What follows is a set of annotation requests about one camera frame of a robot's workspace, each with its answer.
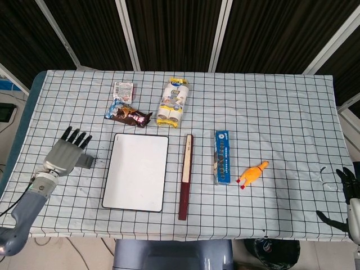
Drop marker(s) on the blue grey robot torso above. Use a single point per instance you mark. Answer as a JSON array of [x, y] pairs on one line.
[[174, 254]]

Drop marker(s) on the yellow-white snack package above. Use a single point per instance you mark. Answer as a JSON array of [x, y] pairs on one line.
[[172, 101]]

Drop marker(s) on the dark folding partition screen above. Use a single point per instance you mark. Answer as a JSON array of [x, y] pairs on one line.
[[174, 31]]

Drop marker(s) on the yellow rubber chicken toy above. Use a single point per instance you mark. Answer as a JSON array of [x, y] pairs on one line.
[[251, 174]]

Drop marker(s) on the black trash bin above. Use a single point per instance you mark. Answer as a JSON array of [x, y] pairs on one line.
[[270, 256]]

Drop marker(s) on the brown chocolate snack bag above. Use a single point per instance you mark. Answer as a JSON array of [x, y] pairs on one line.
[[129, 115]]

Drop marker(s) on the dark red folded fan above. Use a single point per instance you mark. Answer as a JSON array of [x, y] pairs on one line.
[[185, 180]]

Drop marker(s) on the white dry-erase board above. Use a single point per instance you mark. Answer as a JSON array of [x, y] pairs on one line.
[[135, 171]]

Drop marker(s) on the blue padded table edge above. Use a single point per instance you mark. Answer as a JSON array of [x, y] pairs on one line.
[[22, 129]]

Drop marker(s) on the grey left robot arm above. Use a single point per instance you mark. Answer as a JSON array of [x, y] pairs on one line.
[[25, 208]]

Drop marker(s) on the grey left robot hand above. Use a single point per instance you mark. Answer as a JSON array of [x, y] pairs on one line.
[[63, 156]]

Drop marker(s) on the long blue cardboard box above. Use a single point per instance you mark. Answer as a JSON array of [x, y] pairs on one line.
[[222, 157]]

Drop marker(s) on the white black checkered tablecloth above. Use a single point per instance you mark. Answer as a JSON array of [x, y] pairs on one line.
[[267, 112]]

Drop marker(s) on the white red snack packet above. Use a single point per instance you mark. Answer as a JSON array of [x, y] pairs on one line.
[[123, 91]]

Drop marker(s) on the dark grey board eraser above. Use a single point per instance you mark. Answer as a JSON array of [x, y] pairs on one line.
[[85, 161]]

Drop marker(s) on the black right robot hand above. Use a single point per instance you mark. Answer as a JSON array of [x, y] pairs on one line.
[[351, 185]]

